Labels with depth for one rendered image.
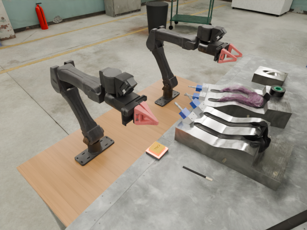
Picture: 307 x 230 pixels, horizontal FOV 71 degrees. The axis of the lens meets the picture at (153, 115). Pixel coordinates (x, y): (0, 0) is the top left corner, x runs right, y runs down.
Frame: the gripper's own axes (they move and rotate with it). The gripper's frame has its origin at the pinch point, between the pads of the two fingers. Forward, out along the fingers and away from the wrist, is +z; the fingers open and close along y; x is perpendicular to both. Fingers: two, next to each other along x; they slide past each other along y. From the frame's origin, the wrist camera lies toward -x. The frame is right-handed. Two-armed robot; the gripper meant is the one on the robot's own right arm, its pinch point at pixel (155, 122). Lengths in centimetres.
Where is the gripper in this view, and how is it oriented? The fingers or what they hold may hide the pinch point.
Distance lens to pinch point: 63.0
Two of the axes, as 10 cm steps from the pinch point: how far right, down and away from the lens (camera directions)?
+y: 6.4, -4.8, 6.0
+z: 7.7, 4.3, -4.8
